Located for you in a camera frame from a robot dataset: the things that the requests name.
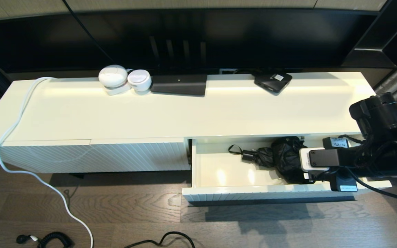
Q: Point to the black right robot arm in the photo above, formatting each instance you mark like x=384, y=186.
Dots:
x=381, y=113

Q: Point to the black umbrella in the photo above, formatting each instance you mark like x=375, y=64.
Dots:
x=284, y=158

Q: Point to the large white round device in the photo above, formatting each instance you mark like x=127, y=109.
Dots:
x=113, y=76

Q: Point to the black wall shelf unit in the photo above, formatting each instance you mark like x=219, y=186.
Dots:
x=374, y=51

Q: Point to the small white round device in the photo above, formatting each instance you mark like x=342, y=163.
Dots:
x=139, y=80

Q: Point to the white fluted drawer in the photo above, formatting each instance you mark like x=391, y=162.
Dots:
x=219, y=175

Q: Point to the black set-top box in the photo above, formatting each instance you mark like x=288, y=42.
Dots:
x=271, y=82

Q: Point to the black television screen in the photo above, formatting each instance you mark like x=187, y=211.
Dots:
x=253, y=38

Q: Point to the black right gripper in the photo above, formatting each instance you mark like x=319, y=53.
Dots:
x=345, y=179

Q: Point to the black router with antennas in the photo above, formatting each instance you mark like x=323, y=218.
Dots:
x=179, y=84

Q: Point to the white tv cabinet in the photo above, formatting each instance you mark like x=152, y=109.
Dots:
x=115, y=113

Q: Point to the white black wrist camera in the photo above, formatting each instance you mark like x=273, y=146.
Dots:
x=319, y=159

